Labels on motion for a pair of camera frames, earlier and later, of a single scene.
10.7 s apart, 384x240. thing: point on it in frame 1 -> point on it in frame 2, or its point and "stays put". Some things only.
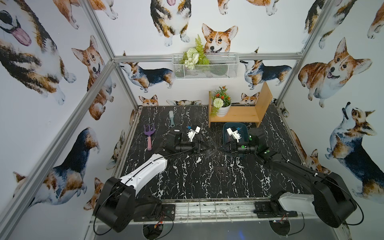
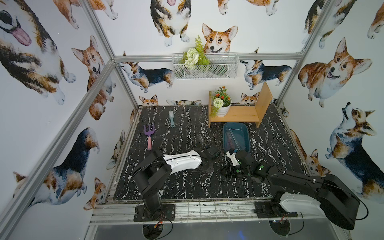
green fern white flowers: x=194 y=56 stays put
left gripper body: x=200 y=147 -> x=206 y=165
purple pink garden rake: x=149 y=133 stays put
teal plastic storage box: x=242 y=129 stays put
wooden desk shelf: x=253 y=114 stays put
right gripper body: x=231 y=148 -> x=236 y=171
